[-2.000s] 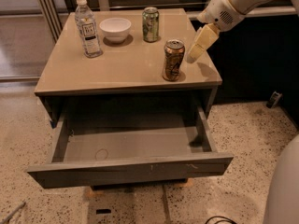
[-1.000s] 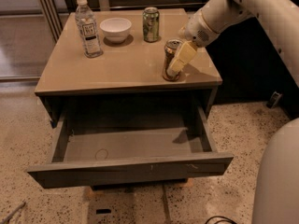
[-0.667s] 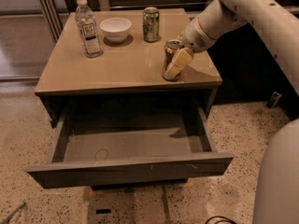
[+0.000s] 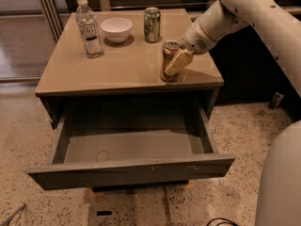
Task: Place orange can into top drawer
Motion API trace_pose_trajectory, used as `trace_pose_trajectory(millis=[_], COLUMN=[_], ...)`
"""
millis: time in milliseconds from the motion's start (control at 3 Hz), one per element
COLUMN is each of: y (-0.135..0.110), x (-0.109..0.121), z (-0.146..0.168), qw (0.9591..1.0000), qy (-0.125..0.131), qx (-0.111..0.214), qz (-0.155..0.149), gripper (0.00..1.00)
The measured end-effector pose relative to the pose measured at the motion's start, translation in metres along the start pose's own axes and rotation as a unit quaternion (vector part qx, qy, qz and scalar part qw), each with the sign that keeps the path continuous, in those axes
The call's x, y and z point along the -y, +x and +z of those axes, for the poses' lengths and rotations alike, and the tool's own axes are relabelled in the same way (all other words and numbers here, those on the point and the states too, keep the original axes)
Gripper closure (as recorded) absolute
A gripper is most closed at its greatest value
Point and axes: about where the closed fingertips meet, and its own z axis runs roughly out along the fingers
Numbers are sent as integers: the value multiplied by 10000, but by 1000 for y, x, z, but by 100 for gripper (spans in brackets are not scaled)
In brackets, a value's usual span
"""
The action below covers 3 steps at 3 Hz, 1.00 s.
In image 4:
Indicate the grey metal rod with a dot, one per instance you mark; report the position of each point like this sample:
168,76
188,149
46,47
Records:
11,216

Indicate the white bowl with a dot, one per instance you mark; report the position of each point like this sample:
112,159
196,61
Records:
117,30

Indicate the open grey top drawer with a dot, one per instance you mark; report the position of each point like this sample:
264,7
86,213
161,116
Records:
107,147

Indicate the clear plastic water bottle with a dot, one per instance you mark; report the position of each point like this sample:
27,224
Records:
88,28

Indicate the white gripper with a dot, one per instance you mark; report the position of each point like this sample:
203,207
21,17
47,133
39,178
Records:
195,40

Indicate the brown drawer cabinet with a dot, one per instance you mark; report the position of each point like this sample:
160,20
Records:
133,66

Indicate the orange soda can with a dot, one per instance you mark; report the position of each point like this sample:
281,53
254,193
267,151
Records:
169,49

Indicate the small dark floor object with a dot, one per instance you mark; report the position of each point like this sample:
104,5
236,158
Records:
276,100

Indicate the green soda can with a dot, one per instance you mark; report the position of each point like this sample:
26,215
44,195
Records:
152,22

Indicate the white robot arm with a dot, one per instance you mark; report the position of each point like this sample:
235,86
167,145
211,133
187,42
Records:
279,199

